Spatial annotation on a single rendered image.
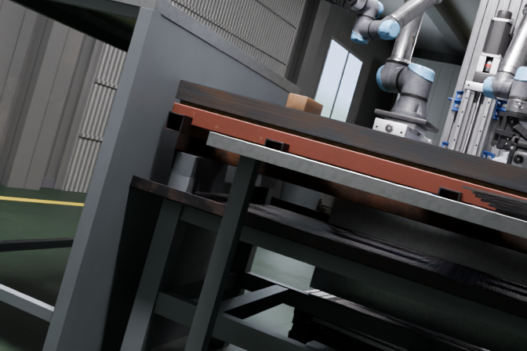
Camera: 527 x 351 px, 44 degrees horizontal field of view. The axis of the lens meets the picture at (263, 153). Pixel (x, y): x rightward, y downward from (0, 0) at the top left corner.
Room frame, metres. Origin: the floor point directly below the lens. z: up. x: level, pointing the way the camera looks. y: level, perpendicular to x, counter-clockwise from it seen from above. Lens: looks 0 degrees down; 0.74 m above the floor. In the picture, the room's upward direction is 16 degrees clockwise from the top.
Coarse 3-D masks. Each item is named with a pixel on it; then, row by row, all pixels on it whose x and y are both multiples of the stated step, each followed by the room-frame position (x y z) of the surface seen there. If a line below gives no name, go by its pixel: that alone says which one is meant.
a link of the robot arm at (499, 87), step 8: (520, 24) 2.32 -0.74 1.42; (520, 32) 2.29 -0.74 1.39; (512, 40) 2.31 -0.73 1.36; (520, 40) 2.28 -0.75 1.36; (512, 48) 2.28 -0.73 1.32; (520, 48) 2.27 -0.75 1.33; (504, 56) 2.29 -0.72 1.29; (512, 56) 2.26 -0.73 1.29; (520, 56) 2.26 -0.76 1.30; (504, 64) 2.27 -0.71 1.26; (512, 64) 2.25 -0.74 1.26; (520, 64) 2.26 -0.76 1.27; (496, 72) 2.29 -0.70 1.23; (504, 72) 2.25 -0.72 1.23; (512, 72) 2.25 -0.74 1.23; (488, 80) 2.28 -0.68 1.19; (496, 80) 2.26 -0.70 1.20; (504, 80) 2.24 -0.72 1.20; (512, 80) 2.23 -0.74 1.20; (488, 88) 2.27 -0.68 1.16; (496, 88) 2.24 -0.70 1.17; (504, 88) 2.22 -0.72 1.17; (488, 96) 2.29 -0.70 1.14; (496, 96) 2.26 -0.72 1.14; (504, 96) 2.23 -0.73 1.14
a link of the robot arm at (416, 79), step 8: (416, 64) 2.73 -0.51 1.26; (400, 72) 2.79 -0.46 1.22; (408, 72) 2.75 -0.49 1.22; (416, 72) 2.71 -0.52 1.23; (424, 72) 2.71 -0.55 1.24; (432, 72) 2.73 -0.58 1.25; (400, 80) 2.77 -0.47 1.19; (408, 80) 2.74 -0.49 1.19; (416, 80) 2.71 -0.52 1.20; (424, 80) 2.71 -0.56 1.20; (432, 80) 2.74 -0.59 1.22; (400, 88) 2.79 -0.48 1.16; (408, 88) 2.73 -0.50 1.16; (416, 88) 2.71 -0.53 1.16; (424, 88) 2.71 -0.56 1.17; (424, 96) 2.72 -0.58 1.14
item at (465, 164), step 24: (192, 96) 1.81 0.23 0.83; (216, 96) 1.79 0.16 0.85; (240, 96) 1.76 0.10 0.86; (264, 120) 1.73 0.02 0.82; (288, 120) 1.71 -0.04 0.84; (312, 120) 1.69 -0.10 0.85; (336, 120) 1.67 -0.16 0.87; (360, 144) 1.64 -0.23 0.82; (384, 144) 1.62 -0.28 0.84; (408, 144) 1.60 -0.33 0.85; (456, 168) 1.56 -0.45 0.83; (480, 168) 1.54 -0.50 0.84; (504, 168) 1.52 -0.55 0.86
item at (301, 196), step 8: (288, 184) 7.96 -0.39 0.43; (288, 192) 7.94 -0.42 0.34; (296, 192) 7.89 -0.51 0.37; (304, 192) 7.89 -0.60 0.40; (312, 192) 7.91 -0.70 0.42; (320, 192) 8.01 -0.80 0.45; (288, 200) 7.94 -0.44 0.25; (296, 200) 7.90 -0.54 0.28; (304, 200) 7.90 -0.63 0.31; (312, 200) 7.94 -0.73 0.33; (312, 208) 7.99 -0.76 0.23
